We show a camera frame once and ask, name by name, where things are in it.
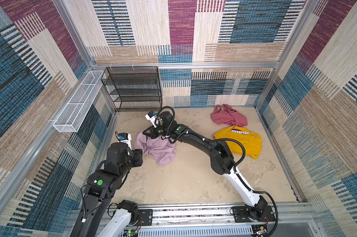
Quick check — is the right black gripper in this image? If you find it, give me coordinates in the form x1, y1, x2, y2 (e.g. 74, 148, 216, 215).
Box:
142, 124, 170, 139

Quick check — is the light lilac cloth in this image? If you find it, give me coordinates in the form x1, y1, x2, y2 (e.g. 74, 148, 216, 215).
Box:
135, 133, 176, 166

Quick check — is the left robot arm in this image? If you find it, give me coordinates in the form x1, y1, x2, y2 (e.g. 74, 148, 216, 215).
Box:
70, 132, 143, 237

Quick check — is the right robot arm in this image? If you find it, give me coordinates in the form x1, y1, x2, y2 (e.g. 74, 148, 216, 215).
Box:
142, 111, 269, 221

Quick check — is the dark pink cloth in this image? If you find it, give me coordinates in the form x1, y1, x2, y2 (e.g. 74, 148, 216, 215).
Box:
211, 104, 248, 127

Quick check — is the yellow cloth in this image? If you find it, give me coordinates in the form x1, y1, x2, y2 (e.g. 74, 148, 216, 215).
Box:
214, 126, 262, 159

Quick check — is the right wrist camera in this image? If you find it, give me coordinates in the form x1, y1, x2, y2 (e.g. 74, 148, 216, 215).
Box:
145, 111, 157, 128

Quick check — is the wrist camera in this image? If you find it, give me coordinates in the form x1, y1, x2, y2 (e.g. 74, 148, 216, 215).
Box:
145, 111, 157, 128
116, 132, 132, 149

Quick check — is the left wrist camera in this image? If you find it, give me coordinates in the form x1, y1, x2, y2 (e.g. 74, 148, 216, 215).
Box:
116, 132, 132, 149

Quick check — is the black wire shelf rack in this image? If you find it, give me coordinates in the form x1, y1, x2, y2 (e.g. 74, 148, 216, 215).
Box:
102, 66, 163, 112

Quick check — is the white wire mesh basket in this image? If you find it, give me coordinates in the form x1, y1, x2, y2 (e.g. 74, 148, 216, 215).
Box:
53, 71, 104, 133

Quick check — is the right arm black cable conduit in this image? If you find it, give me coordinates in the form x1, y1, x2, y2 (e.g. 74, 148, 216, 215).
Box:
156, 106, 279, 237

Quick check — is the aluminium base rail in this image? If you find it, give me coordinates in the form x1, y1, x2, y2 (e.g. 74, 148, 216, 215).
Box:
64, 202, 318, 237

